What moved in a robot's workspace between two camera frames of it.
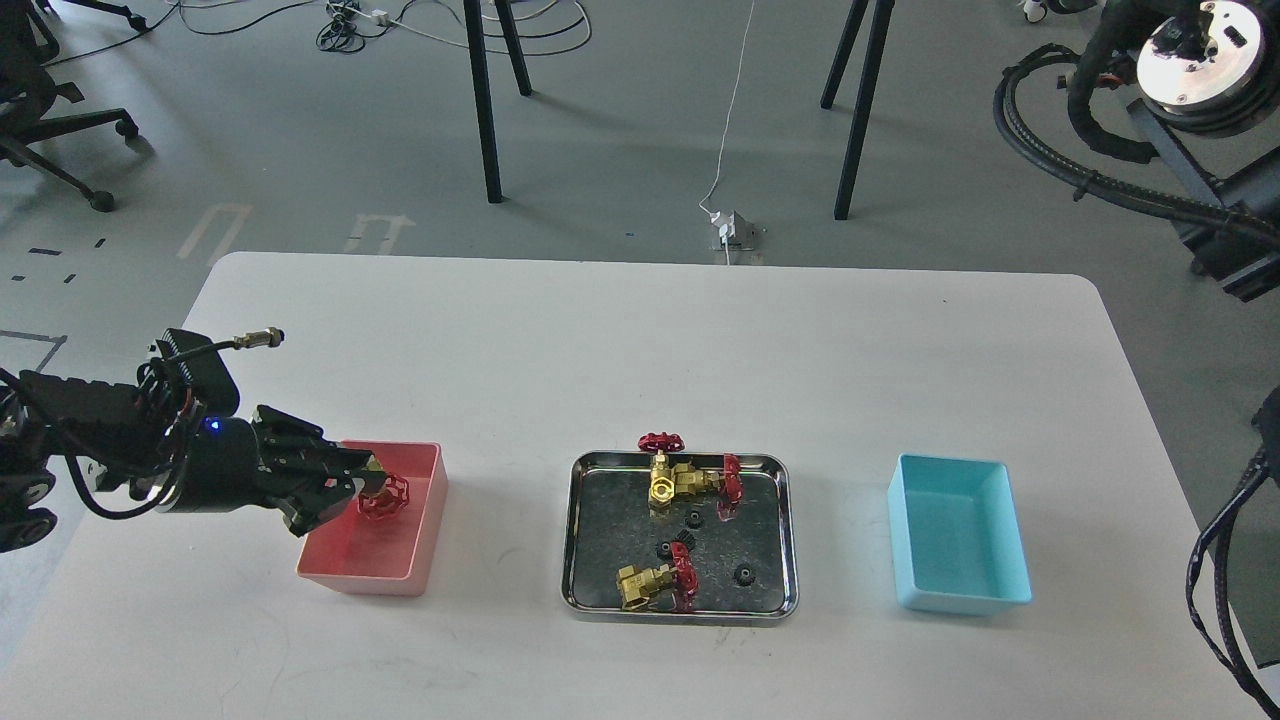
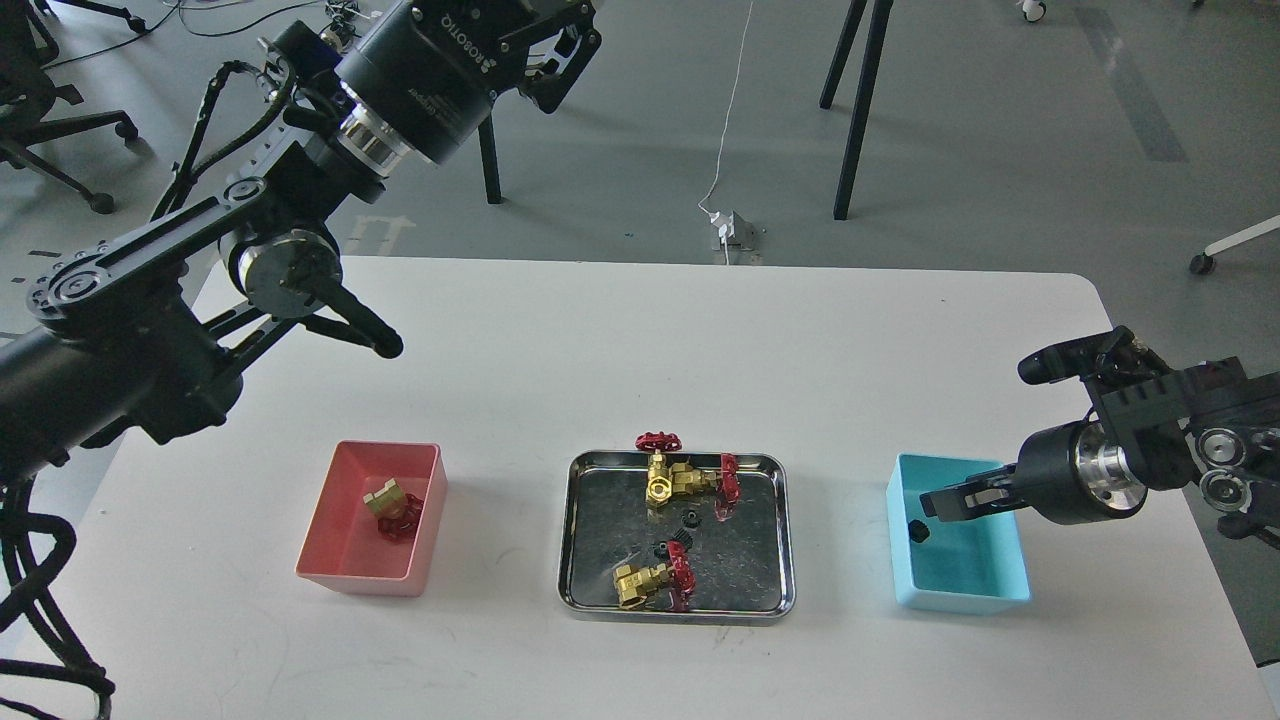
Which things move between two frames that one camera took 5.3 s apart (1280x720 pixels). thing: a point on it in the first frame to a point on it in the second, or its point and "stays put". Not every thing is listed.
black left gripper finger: x=349 y=464 to x=541 y=25
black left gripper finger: x=339 y=491 to x=550 y=84
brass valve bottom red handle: x=664 y=587 stays put
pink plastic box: x=405 y=554 stays put
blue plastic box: x=957 y=533 stays put
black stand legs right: x=854 y=150 stays put
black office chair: x=28 y=92 stays put
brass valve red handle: x=385 y=501 to x=403 y=528
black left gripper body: x=276 y=460 to x=427 y=72
